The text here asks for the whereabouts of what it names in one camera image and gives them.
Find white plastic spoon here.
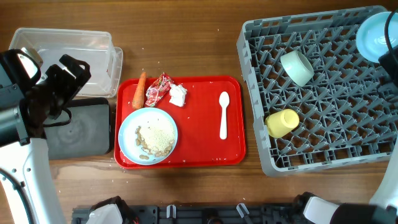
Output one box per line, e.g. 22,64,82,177
219,91,229,140

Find yellow plastic cup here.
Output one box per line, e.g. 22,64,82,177
265,109,300,138

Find mint green bowl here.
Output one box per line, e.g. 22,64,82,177
280,50,314,87

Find light blue bowl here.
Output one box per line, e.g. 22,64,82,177
356,11,391,63

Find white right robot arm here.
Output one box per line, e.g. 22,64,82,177
323,11,397,224

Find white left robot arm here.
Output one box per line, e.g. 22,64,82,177
1,49,91,223

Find grey dishwasher rack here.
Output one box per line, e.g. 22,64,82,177
236,6,397,177

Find black square bin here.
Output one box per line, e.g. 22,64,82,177
45,98,114,160

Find clear plastic bin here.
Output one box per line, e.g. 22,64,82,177
8,27,124,99

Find orange carrot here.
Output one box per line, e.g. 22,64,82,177
132,72,147,110

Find light blue plate with rice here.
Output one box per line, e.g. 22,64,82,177
118,108,178,166

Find red snack wrapper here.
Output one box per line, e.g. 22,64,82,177
144,72,174,107

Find crumpled white tissue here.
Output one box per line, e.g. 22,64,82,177
169,84,187,107

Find red plastic tray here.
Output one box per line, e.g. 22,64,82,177
113,76,247,170

